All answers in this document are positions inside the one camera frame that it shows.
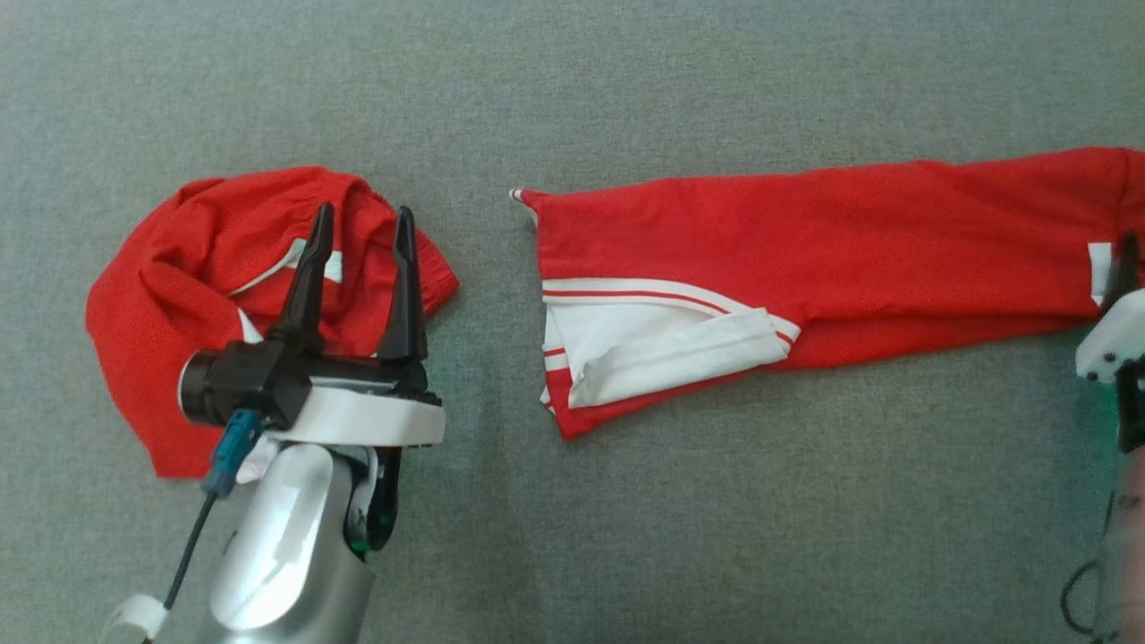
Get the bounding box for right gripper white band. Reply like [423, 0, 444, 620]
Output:
[1075, 231, 1145, 386]

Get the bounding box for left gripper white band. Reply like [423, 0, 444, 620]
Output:
[268, 201, 445, 448]

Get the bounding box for red shorts with white stripes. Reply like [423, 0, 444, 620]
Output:
[85, 165, 460, 479]

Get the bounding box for red basketball jersey number 23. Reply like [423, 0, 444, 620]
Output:
[510, 146, 1145, 441]

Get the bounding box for black cable with blue connector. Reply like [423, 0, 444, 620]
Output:
[165, 410, 267, 618]

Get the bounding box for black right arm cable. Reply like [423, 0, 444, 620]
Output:
[1060, 559, 1119, 641]

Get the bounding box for white strap on left arm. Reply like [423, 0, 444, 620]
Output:
[98, 592, 169, 644]

